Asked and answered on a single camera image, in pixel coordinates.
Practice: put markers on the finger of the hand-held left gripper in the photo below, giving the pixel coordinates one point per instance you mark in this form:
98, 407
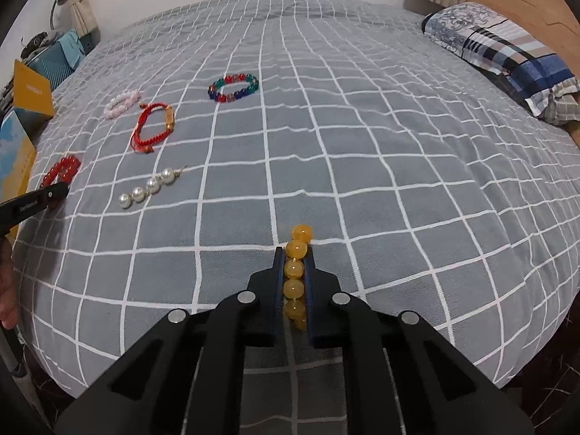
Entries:
31, 206

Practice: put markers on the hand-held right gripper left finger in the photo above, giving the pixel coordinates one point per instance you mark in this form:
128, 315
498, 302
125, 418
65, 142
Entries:
274, 290

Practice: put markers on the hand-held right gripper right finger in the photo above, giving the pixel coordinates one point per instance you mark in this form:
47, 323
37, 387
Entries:
310, 290

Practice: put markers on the person's left hand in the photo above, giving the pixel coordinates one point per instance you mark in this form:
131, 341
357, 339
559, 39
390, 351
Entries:
8, 294

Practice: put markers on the blue and yellow box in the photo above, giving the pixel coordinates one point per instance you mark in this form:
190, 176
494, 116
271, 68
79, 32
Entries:
13, 154

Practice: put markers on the yellow cardboard box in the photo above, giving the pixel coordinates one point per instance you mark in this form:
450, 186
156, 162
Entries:
32, 93

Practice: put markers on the white pearl strand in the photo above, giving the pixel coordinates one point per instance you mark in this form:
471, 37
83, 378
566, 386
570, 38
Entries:
149, 186

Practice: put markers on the grey checked blanket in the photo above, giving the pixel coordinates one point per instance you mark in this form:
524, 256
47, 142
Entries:
362, 167

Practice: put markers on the teal ribbed suitcase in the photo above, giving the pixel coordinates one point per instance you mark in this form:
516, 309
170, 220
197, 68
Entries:
50, 65

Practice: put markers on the blue plaid pillow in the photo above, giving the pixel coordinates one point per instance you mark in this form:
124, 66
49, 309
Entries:
498, 45

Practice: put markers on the grey checked pillow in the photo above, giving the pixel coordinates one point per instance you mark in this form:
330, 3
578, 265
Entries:
564, 106

